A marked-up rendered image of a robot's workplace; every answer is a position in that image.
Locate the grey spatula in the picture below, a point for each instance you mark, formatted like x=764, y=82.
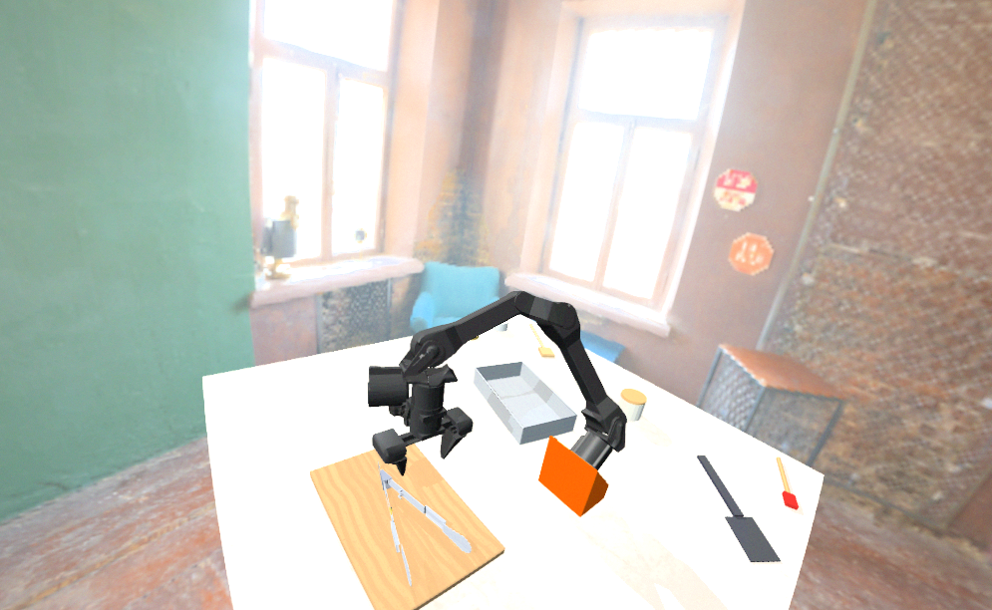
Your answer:
x=754, y=543

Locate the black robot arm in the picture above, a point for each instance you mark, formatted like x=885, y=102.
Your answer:
x=390, y=386

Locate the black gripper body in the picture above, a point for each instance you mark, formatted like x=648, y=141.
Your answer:
x=424, y=424

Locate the white canister with tan lid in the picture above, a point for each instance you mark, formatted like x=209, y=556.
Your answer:
x=632, y=403

